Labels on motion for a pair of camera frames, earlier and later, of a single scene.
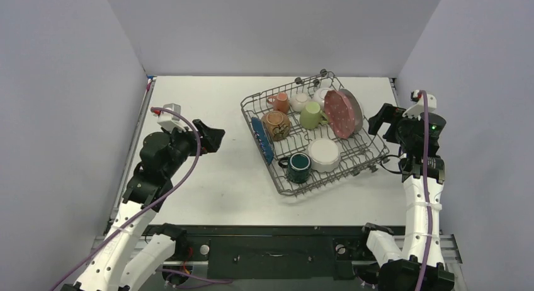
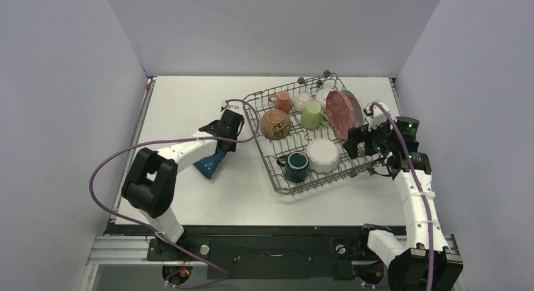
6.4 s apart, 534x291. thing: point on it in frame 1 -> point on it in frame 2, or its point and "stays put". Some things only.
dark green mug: (298, 165) stays put
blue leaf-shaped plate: (263, 138) -> (207, 165)
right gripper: (391, 121) -> (354, 142)
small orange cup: (280, 102) stays put
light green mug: (312, 116) stays put
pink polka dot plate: (340, 113) stays put
